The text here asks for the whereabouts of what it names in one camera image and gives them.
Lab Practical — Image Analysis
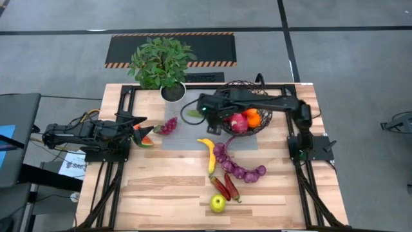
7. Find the purple onion string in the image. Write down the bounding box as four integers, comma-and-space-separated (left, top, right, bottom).
212, 135, 267, 184

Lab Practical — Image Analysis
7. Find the small black floor mat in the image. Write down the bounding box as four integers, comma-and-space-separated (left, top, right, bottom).
185, 72, 225, 83

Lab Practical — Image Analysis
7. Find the grey woven placemat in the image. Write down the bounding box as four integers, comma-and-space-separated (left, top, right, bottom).
160, 88, 259, 151

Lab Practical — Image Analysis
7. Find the red chili pepper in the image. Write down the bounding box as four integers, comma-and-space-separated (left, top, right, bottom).
209, 175, 232, 202
224, 173, 242, 204

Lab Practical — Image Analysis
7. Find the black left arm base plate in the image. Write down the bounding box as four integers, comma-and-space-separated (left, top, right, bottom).
84, 141, 130, 163

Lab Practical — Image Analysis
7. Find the black tripod base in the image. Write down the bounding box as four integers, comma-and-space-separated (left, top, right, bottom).
380, 111, 412, 133

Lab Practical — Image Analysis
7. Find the yellow banana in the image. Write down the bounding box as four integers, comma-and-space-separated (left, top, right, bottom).
196, 137, 217, 177

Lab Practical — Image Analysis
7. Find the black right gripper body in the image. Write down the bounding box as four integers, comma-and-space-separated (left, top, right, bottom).
196, 92, 226, 128

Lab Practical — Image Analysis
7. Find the orange fruit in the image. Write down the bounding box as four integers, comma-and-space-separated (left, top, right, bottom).
247, 114, 262, 129

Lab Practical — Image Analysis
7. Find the red watermelon slice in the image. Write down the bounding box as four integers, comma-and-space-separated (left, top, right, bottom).
133, 124, 155, 148

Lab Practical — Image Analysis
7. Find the yellow-green apple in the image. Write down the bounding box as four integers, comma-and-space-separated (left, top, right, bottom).
209, 193, 227, 213

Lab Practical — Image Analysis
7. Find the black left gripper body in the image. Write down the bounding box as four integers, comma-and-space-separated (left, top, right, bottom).
93, 116, 135, 146

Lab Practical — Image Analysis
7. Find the printed white paper sheet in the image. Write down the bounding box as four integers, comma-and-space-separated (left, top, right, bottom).
57, 150, 88, 180

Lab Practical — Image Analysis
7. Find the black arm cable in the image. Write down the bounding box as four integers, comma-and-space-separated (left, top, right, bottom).
179, 98, 207, 126
66, 108, 100, 130

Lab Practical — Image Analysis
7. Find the black hazard-striped floor mat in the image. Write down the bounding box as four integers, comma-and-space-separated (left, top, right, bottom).
104, 32, 238, 69

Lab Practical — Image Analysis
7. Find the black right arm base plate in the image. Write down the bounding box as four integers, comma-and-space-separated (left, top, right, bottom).
287, 135, 335, 162

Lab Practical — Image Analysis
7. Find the grey side cabinet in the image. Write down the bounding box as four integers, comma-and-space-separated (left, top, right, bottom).
0, 92, 42, 189

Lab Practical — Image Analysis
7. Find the black wire basket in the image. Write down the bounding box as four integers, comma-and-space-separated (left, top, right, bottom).
214, 80, 274, 137

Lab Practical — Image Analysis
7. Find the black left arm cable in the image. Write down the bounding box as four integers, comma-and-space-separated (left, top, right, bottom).
66, 108, 100, 130

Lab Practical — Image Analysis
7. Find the red grape bunch with leaf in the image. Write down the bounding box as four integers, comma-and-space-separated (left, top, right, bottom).
153, 116, 178, 135

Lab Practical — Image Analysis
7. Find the green artificial plant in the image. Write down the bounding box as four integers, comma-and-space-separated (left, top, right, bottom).
127, 36, 198, 90

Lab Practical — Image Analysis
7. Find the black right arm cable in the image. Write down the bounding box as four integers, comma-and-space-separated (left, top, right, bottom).
179, 98, 207, 126

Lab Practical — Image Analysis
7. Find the white plant pot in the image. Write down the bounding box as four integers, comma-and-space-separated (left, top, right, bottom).
160, 82, 187, 103

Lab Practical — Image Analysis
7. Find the red pomegranate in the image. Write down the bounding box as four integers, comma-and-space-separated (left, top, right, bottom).
229, 113, 249, 135

